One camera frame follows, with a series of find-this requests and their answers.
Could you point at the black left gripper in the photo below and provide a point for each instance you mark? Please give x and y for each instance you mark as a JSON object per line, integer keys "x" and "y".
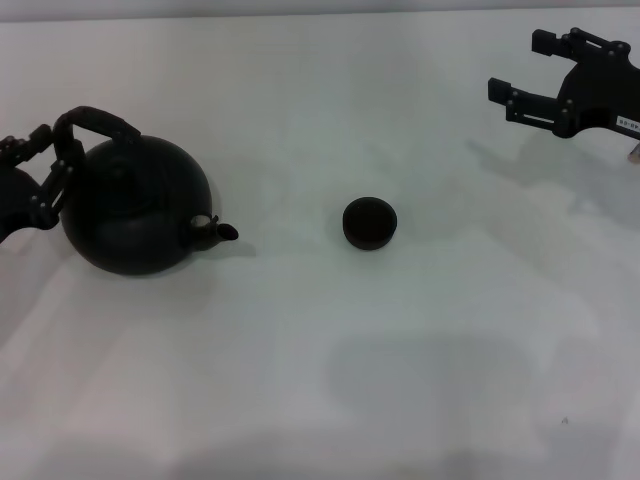
{"x": 20, "y": 200}

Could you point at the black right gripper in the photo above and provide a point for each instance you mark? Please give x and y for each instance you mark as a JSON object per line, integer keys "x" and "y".
{"x": 600, "y": 90}

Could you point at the small dark brown teacup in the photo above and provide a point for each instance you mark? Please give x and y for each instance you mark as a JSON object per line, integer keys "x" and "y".
{"x": 370, "y": 222}

